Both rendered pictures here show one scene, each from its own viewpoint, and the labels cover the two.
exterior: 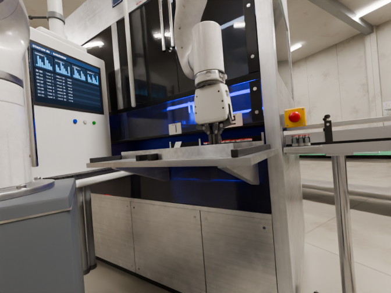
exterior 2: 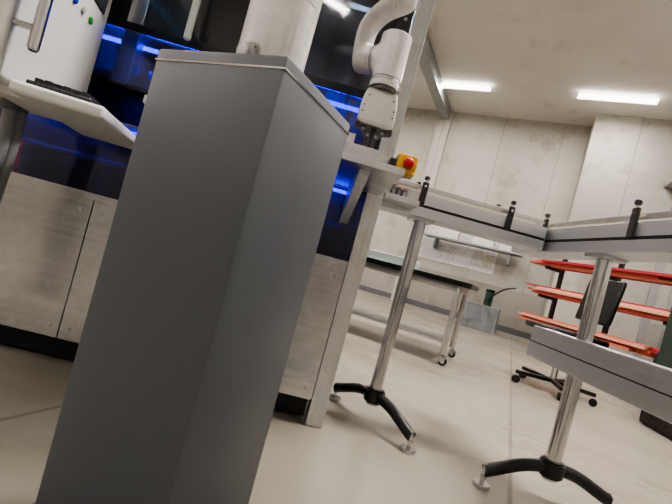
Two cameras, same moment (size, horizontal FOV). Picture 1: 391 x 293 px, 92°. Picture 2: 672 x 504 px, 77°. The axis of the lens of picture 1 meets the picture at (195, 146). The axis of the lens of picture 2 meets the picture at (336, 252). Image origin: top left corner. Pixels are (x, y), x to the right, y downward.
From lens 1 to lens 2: 81 cm
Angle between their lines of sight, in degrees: 36
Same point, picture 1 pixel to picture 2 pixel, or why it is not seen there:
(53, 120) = not seen: outside the picture
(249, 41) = not seen: hidden behind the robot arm
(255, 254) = (312, 307)
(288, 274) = (343, 329)
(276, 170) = (370, 213)
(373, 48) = (441, 141)
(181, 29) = (376, 18)
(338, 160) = (419, 226)
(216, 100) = (388, 108)
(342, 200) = (409, 267)
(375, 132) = (456, 208)
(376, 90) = not seen: hidden behind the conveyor
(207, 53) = (398, 62)
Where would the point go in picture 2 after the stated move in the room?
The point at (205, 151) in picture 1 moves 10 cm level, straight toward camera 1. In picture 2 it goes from (359, 151) to (382, 148)
